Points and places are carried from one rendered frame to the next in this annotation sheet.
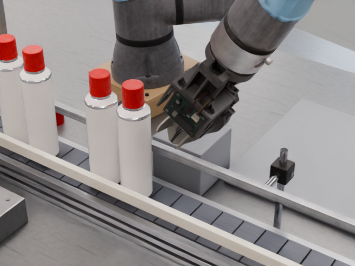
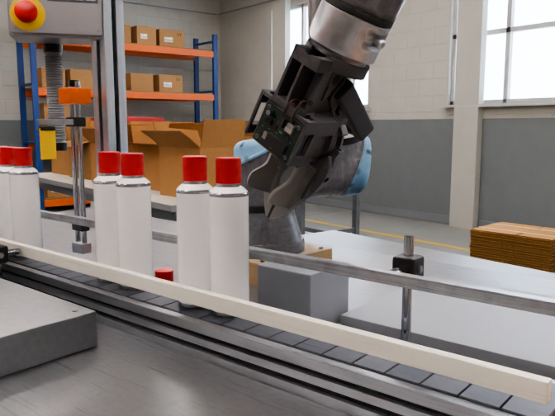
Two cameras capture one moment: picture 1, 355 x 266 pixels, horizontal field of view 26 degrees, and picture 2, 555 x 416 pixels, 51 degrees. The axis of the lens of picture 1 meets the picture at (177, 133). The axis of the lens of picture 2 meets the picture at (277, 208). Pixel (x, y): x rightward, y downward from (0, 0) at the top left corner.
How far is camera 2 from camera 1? 0.59 m
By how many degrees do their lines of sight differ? 27
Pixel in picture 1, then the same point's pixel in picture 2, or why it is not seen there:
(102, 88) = (195, 170)
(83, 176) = (168, 286)
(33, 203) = (110, 334)
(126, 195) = (213, 297)
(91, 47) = not seen: hidden behind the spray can
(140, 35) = (258, 200)
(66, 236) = (136, 358)
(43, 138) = (133, 258)
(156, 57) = (274, 224)
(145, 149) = (239, 239)
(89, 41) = not seen: hidden behind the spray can
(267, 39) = not seen: outside the picture
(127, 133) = (218, 215)
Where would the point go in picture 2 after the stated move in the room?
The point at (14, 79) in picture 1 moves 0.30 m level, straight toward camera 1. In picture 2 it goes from (112, 194) to (74, 227)
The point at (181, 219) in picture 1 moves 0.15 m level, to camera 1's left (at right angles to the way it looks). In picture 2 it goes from (276, 314) to (148, 309)
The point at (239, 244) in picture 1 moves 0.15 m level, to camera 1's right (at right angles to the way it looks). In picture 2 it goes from (351, 333) to (500, 338)
